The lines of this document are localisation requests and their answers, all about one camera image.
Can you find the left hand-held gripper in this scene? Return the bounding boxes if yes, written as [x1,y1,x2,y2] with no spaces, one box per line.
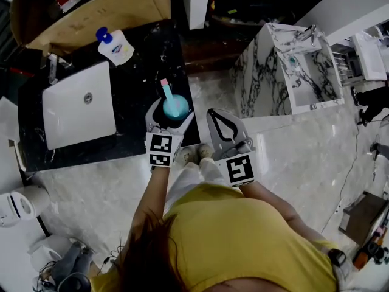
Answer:
[145,98,196,169]

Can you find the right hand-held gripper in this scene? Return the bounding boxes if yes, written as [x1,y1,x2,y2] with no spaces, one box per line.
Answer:
[206,108,256,189]

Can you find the teal spray bottle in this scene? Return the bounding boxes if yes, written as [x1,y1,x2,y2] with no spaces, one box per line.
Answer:
[160,78,191,122]

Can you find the person's right forearm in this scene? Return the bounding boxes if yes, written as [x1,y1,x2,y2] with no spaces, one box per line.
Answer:
[239,180,332,251]

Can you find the person's left forearm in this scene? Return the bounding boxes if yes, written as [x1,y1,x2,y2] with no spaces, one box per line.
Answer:
[129,164,171,246]

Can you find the white soap bottle blue cap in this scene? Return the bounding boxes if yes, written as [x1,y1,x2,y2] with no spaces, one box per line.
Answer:
[95,26,136,66]

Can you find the person's right beige shoe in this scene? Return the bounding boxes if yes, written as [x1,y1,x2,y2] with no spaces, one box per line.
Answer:
[196,143,213,164]

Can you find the person's beige shoe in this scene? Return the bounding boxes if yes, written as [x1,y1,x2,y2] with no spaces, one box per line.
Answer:
[196,143,213,164]
[178,146,197,165]

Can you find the person's left beige shoe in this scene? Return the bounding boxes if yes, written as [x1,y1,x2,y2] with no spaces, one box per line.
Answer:
[178,146,197,165]

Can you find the black marble washstand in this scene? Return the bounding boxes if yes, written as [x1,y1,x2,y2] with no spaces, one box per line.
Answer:
[17,19,202,173]

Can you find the person's white trousers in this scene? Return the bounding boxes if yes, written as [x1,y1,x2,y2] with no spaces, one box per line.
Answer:
[163,158,227,214]

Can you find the white marble sink cabinet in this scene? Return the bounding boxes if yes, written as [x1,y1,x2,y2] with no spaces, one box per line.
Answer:
[230,22,346,119]

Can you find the white sink basin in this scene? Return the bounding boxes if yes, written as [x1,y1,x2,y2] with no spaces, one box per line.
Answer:
[41,60,118,151]

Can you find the person's yellow shirt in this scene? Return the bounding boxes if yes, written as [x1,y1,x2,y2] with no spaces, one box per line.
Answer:
[91,182,338,292]

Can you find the chrome faucet on marble cabinet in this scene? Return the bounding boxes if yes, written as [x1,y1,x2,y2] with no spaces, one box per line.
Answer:
[295,24,319,47]

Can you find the small chrome washstand faucet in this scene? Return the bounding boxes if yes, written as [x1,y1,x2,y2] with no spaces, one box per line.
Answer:
[47,53,61,85]

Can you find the large cardboard box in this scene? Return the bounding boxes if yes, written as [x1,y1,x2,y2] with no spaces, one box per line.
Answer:
[8,0,173,57]

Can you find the dark wooden bench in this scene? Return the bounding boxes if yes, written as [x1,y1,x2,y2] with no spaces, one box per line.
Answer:
[337,190,389,246]

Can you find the black clip-on device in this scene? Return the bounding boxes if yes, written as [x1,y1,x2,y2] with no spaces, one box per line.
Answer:
[328,248,346,267]

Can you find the white pedal bin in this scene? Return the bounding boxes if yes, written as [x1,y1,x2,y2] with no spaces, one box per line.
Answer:
[0,184,51,228]

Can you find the white rounded appliance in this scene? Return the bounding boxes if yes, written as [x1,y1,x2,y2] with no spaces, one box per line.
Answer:
[27,235,73,274]

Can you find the long black floor cable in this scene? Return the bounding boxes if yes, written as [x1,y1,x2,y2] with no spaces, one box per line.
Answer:
[321,123,362,234]

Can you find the white table with metal frame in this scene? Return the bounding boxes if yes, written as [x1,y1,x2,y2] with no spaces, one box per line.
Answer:
[331,31,389,87]

